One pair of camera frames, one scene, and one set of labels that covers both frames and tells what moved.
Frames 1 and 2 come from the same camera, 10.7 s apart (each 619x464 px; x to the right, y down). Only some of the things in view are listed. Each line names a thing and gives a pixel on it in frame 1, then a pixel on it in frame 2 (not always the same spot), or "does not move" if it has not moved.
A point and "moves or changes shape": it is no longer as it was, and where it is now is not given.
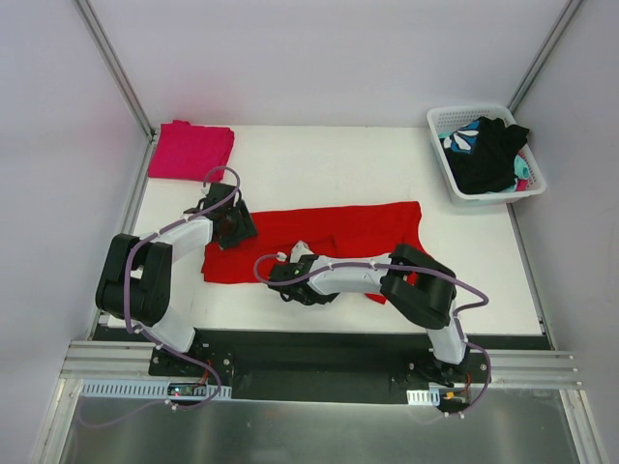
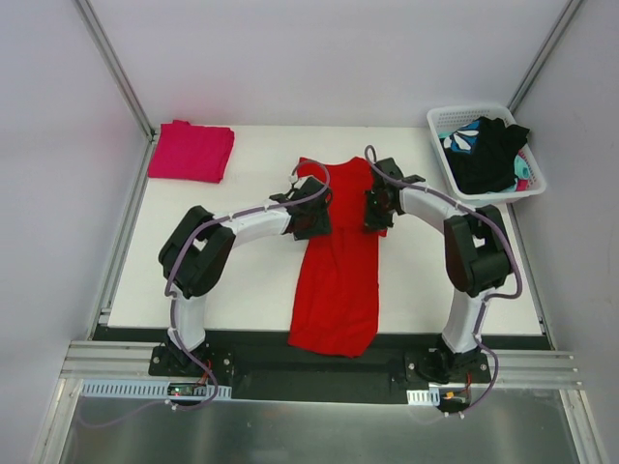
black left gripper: (237, 227) to (316, 221)
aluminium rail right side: (532, 369) does not move
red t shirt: (334, 231) moves or changes shape
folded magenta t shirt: (185, 152) does not move
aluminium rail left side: (88, 360) does not move
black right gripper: (294, 292) to (373, 213)
